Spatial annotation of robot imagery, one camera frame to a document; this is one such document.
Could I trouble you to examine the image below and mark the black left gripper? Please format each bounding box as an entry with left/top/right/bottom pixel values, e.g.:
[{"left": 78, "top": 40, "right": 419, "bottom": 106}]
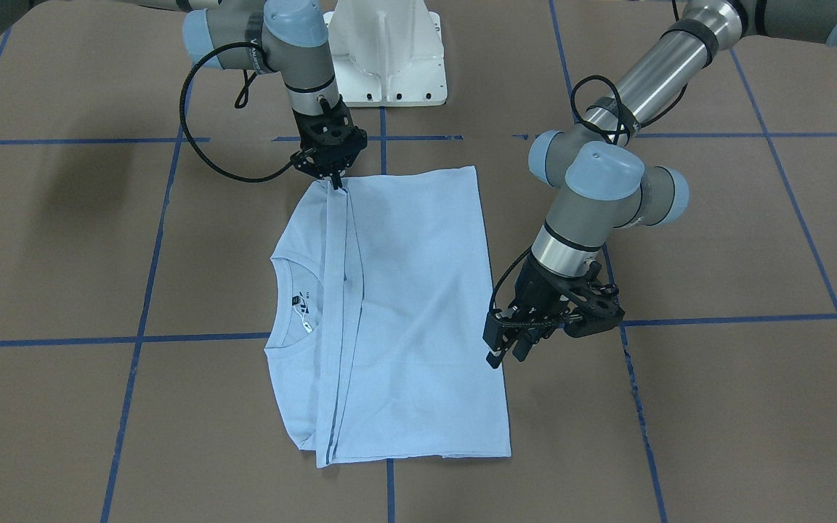
[{"left": 482, "top": 251, "right": 574, "bottom": 370}]

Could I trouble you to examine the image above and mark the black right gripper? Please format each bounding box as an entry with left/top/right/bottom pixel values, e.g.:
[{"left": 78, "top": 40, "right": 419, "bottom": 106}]
[{"left": 290, "top": 102, "right": 368, "bottom": 191}]

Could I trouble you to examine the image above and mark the light blue t-shirt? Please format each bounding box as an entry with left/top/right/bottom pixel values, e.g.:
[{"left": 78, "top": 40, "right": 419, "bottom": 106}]
[{"left": 265, "top": 166, "right": 512, "bottom": 468}]

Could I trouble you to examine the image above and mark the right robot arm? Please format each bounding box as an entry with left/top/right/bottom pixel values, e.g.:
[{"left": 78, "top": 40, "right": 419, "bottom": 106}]
[{"left": 137, "top": 1, "right": 368, "bottom": 190}]

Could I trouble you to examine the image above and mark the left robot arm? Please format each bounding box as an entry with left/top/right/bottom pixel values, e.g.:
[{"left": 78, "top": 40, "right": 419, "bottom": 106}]
[{"left": 484, "top": 1, "right": 837, "bottom": 368}]

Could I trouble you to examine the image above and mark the white hang tag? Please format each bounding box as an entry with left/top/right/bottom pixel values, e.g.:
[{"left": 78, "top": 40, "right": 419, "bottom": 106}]
[{"left": 293, "top": 304, "right": 315, "bottom": 334}]

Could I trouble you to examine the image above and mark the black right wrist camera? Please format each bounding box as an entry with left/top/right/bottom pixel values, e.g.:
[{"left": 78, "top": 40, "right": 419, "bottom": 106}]
[{"left": 294, "top": 98, "right": 368, "bottom": 159}]

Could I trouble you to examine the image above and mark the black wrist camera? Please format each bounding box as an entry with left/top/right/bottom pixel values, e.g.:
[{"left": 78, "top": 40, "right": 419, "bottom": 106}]
[
  {"left": 294, "top": 98, "right": 368, "bottom": 159},
  {"left": 564, "top": 261, "right": 625, "bottom": 338}
]

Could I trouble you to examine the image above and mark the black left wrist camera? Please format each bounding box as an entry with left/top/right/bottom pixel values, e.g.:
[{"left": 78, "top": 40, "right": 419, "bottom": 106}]
[{"left": 564, "top": 261, "right": 625, "bottom": 338}]

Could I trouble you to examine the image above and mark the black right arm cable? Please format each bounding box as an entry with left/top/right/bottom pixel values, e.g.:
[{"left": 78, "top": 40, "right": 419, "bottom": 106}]
[{"left": 178, "top": 42, "right": 296, "bottom": 184}]

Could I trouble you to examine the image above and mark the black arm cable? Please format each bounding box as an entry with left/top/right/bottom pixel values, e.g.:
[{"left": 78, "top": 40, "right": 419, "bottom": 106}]
[
  {"left": 490, "top": 76, "right": 688, "bottom": 313},
  {"left": 178, "top": 42, "right": 296, "bottom": 184}
]

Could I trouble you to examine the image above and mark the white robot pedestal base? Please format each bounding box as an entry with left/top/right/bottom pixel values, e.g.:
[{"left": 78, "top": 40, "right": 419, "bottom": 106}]
[{"left": 323, "top": 1, "right": 448, "bottom": 108}]

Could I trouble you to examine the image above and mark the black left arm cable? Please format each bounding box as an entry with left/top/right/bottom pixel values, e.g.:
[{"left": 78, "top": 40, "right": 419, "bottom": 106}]
[{"left": 490, "top": 76, "right": 688, "bottom": 313}]

